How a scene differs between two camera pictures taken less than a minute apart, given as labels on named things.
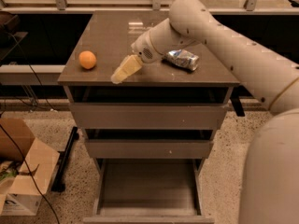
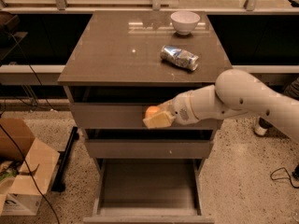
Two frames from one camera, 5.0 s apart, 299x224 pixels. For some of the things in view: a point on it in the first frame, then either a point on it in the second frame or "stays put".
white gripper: (144, 49) -> (183, 109)
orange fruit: (87, 59) -> (151, 111)
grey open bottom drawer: (147, 190) stays put
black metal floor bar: (63, 159) stays put
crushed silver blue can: (182, 59) stays put
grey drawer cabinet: (150, 133) stays put
